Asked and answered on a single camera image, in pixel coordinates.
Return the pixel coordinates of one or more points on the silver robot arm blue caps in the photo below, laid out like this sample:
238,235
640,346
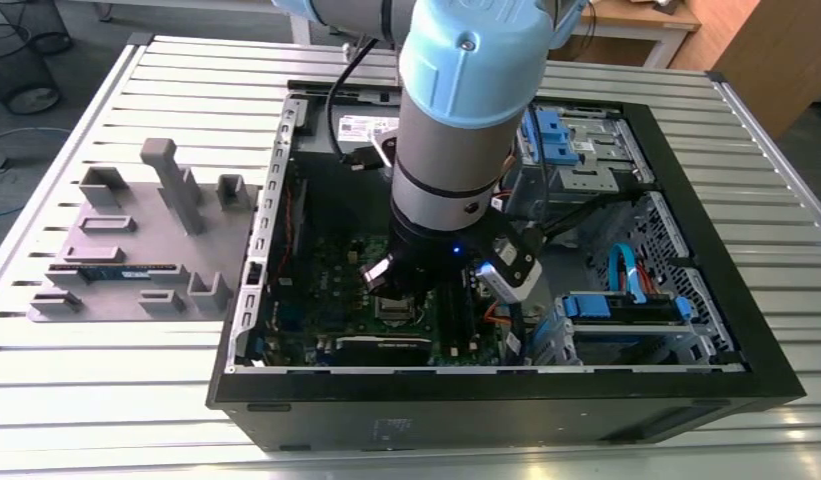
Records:
451,150

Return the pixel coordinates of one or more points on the wooden desk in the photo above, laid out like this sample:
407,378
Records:
651,20

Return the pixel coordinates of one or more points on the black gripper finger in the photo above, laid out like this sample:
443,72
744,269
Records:
423,310

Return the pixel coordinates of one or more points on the blue board connector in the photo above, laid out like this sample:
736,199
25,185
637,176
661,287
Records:
288,319

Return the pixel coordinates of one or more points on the green motherboard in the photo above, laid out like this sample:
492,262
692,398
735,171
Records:
344,310

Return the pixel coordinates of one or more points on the blue plastic drive latch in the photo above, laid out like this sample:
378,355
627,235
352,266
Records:
557,152
551,125

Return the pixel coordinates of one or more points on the metal drive cage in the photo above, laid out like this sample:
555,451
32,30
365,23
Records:
584,180

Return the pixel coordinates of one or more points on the small black mesh bin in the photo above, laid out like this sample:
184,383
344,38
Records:
46,30

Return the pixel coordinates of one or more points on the black RAM slot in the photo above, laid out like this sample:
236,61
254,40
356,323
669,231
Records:
447,320
455,320
463,320

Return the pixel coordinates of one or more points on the grey power supply unit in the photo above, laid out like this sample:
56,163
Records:
357,175

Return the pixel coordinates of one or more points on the grey parts rack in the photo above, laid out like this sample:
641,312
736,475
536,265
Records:
157,250

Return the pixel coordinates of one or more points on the metal disk bay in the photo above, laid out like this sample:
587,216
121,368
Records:
647,327

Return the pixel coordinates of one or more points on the black PC case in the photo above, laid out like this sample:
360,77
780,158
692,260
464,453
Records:
451,405

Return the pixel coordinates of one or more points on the blue disk carrier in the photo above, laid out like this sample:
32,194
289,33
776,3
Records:
585,306

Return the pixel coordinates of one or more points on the large black mesh bin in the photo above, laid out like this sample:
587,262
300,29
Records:
24,70

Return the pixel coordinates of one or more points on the wooden cabinet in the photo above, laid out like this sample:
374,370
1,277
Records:
777,60

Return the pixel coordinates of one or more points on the silver rounded wrist camera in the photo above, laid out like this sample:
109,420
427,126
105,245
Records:
511,280

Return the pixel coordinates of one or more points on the green RAM stick blue label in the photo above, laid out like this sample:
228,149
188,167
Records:
126,274

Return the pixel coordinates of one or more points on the black graphics card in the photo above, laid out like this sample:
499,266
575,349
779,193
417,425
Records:
380,351

